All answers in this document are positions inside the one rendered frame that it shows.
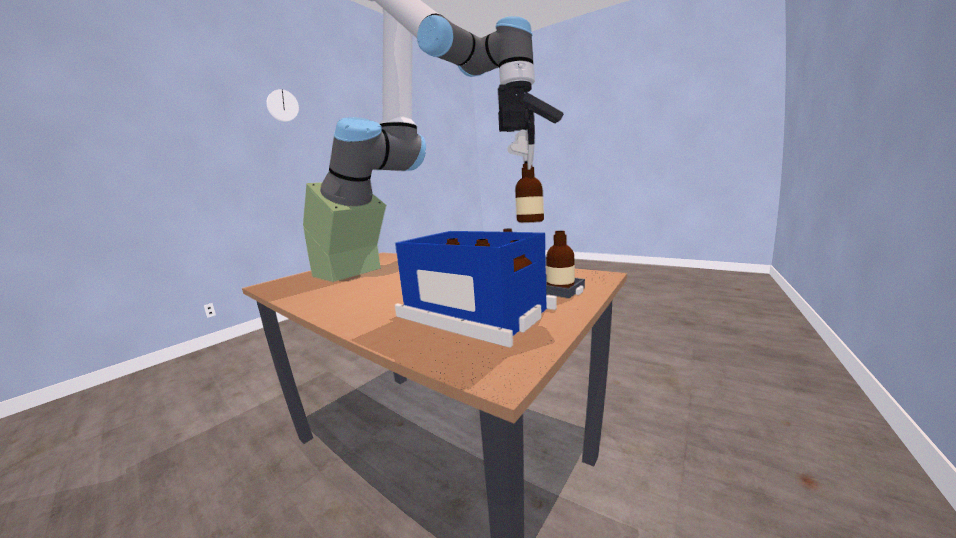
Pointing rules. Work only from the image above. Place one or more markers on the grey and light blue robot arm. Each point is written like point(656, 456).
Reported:
point(360, 145)

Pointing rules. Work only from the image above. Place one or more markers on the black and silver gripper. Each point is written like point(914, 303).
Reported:
point(519, 116)

